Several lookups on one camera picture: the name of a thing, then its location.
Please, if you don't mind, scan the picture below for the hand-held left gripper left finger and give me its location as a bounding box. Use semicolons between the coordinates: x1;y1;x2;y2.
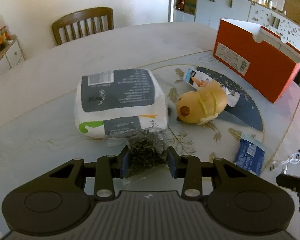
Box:
49;145;130;201

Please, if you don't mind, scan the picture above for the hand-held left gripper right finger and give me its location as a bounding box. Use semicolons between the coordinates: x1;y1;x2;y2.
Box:
167;145;248;201

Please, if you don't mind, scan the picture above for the white charging cable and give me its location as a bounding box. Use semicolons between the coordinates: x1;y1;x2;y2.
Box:
269;152;300;174

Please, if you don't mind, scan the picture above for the dark seaweed packet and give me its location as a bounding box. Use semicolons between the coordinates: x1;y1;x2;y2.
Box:
106;127;174;188

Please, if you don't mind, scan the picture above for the blue wet wipes packet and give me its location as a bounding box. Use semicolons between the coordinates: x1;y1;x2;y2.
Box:
234;137;268;177

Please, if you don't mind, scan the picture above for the yellow duck toy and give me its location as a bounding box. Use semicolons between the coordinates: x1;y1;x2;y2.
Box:
175;81;228;125

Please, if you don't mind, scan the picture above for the white tissue pack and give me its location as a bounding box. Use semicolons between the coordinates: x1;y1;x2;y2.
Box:
74;68;169;139

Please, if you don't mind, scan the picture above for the white snack wrapper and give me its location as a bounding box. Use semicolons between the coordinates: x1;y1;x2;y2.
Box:
184;68;240;108

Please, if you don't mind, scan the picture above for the red shoe box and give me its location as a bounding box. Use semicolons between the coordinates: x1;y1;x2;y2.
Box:
213;18;300;104

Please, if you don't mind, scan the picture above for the white marble desktop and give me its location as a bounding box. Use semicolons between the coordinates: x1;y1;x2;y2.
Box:
0;22;300;240

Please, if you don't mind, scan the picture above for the brown wooden chair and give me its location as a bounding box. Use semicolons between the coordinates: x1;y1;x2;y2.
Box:
51;7;114;47

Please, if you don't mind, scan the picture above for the white sideboard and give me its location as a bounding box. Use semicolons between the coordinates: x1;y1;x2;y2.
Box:
0;36;25;76

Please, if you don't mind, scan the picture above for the cardboard box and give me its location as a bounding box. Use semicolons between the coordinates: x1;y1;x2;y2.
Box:
184;0;198;13

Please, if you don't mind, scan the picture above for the small food jar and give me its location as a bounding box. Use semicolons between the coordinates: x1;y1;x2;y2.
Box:
0;26;11;40

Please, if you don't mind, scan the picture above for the white and wood wall cabinet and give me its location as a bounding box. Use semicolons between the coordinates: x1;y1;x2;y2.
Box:
169;0;300;55

